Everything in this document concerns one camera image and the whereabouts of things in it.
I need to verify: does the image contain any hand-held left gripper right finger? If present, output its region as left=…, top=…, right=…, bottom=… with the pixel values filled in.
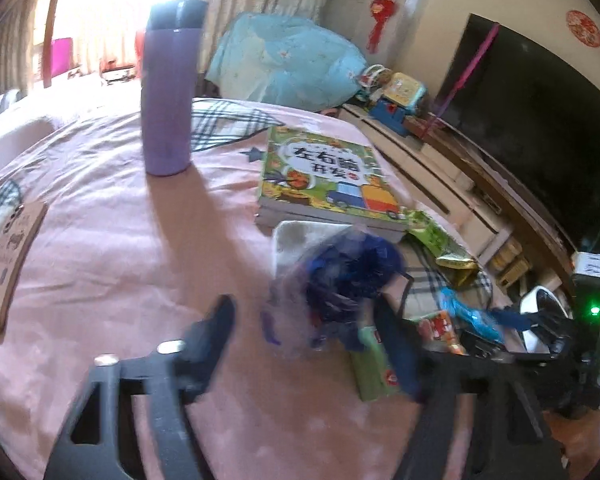
left=374, top=294, right=568, bottom=480

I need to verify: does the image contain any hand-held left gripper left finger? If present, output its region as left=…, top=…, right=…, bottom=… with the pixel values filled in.
left=44, top=294, right=239, bottom=480

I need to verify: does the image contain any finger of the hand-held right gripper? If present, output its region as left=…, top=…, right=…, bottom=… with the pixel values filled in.
left=487, top=307, right=539, bottom=334
left=459, top=331, right=521, bottom=362

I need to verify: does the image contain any black bin with white rim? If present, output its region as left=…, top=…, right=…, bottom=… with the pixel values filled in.
left=519, top=284, right=577, bottom=355

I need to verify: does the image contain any orange snack wrapper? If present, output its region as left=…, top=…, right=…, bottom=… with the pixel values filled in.
left=414, top=309, right=469, bottom=357

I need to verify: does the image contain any blue snack bag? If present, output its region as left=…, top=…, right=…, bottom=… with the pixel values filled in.
left=259, top=227, right=407, bottom=357

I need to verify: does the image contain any green carton box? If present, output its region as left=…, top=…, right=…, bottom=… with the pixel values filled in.
left=349, top=326, right=417, bottom=403

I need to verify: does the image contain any light blue snack wrapper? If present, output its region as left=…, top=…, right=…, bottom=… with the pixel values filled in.
left=439, top=287, right=507, bottom=342

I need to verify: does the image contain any green snack wrapper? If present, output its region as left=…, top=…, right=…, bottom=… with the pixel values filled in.
left=406, top=209, right=479, bottom=289

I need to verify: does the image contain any white paper napkin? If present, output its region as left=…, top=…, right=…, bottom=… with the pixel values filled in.
left=271, top=219, right=353, bottom=283

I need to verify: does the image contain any pink tablecloth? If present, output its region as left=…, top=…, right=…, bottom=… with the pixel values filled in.
left=0, top=96, right=496, bottom=480

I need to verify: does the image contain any white and brown tv stand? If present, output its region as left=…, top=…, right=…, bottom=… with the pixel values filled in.
left=339, top=103, right=581, bottom=293

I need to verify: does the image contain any colourful children's book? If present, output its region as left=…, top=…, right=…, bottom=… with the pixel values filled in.
left=253, top=125, right=412, bottom=242

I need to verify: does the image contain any black television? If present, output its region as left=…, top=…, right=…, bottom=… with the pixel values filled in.
left=431, top=13, right=600, bottom=258

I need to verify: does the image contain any toy cash register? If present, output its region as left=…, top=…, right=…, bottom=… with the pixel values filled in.
left=369, top=72, right=429, bottom=137

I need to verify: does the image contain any purple thermos bottle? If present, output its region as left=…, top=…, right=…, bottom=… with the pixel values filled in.
left=139, top=0, right=209, bottom=178

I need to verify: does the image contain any pink stick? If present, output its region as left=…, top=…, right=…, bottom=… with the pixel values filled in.
left=421, top=22, right=502, bottom=145

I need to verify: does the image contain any white toy basket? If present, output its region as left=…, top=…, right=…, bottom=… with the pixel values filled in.
left=356, top=64, right=389, bottom=100

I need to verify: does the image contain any light blue covered bundle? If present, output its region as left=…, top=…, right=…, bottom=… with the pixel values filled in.
left=204, top=12, right=369, bottom=112

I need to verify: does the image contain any red hanging heart decoration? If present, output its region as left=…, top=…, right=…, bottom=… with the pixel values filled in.
left=369, top=0, right=412, bottom=54

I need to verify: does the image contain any round red wall sticker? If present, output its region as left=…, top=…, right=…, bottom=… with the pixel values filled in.
left=564, top=9, right=600, bottom=49

